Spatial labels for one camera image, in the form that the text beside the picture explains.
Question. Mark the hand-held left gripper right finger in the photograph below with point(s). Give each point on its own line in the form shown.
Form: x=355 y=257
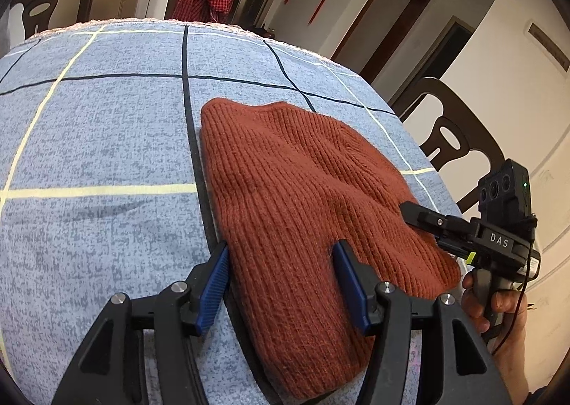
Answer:
x=349 y=293

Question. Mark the rust knitted sweater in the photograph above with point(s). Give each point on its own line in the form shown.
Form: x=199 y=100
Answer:
x=289 y=186

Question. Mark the person's right forearm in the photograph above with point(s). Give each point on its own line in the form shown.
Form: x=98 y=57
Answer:
x=512 y=369

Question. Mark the framed wall picture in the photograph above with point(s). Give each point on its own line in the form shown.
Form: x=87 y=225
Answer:
x=550 y=45

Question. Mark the brown wooden door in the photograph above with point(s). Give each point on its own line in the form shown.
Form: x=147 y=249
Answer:
x=387 y=21

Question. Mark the person's right hand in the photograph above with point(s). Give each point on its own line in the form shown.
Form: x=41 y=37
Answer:
x=507 y=316

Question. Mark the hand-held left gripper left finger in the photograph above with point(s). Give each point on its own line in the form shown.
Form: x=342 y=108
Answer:
x=213 y=284

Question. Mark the blue checked blanket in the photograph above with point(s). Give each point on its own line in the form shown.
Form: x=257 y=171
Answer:
x=111 y=120

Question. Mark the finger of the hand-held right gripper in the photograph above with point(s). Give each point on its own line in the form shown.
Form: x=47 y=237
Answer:
x=427 y=218
x=458 y=249

